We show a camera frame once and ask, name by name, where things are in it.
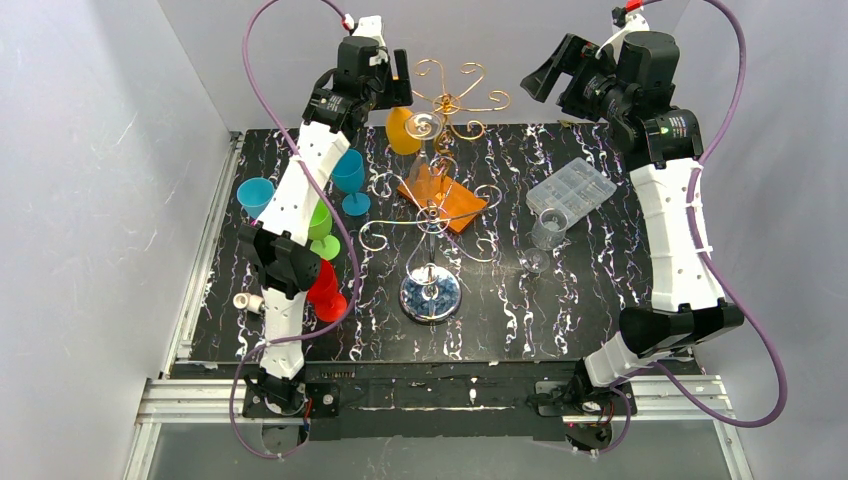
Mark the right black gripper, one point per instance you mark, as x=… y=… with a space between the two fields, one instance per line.
x=567 y=67

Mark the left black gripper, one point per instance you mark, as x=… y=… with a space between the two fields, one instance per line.
x=394 y=76

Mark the yellow orange wine glass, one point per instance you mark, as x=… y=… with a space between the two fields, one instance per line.
x=400 y=141

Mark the green wine glass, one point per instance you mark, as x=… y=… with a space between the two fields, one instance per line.
x=322 y=242

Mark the teal blue wine glass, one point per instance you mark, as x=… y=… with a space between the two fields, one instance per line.
x=254 y=195

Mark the clear wine glass front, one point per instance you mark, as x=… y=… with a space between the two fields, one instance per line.
x=548 y=233

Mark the clear wine glass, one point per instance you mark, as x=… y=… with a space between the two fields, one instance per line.
x=424 y=146
x=548 y=233

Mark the red wine glass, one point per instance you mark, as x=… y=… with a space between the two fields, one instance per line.
x=328 y=302

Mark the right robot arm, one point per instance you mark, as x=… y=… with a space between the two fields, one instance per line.
x=631 y=88

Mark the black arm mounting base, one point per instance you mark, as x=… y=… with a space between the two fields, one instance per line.
x=543 y=401

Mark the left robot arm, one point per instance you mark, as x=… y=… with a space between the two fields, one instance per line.
x=276 y=244

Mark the clear wine glass rear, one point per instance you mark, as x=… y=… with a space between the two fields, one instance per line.
x=424 y=146

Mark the orange wooden rack base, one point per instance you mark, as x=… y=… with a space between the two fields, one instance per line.
x=456 y=202

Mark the clear plastic screw box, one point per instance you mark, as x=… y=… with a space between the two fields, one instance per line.
x=576 y=190

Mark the chrome faucet tap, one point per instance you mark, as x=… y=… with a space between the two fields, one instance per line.
x=252 y=303

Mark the gold wire glass rack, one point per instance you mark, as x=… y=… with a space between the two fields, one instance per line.
x=447 y=104

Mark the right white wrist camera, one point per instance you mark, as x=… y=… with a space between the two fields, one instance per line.
x=625 y=20

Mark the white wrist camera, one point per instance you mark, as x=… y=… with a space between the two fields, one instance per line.
x=625 y=20
x=367 y=26

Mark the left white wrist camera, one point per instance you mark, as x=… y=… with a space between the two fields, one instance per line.
x=367 y=26

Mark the silver wire glass rack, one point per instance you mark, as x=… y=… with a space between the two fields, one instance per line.
x=430 y=294

